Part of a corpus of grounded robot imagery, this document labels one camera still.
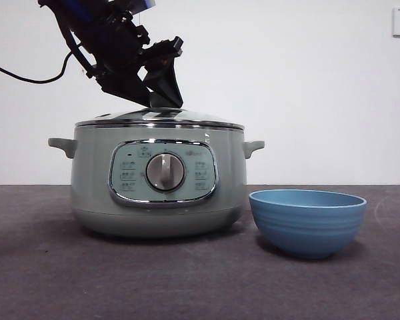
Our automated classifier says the glass lid with green knob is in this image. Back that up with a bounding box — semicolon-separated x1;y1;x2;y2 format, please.
75;91;245;129

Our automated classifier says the pale green electric steamer pot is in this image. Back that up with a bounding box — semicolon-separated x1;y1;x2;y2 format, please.
47;121;265;239

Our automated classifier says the blue ribbed bowl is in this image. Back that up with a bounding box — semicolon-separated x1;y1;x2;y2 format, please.
249;189;367;260

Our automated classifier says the pale grey left wrist camera box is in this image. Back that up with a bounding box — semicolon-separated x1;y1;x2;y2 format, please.
129;0;158;11

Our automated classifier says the black cable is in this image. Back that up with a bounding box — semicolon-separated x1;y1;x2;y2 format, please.
0;50;78;84

